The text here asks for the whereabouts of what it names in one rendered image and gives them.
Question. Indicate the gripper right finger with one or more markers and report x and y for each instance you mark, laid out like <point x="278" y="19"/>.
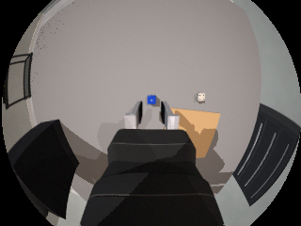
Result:
<point x="170" y="120"/>

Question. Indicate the white die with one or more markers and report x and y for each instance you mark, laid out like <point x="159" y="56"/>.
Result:
<point x="200" y="96"/>

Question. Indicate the blue die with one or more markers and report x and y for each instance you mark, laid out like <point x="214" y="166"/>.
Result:
<point x="151" y="99"/>

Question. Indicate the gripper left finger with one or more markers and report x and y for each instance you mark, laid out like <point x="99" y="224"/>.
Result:
<point x="134" y="118"/>

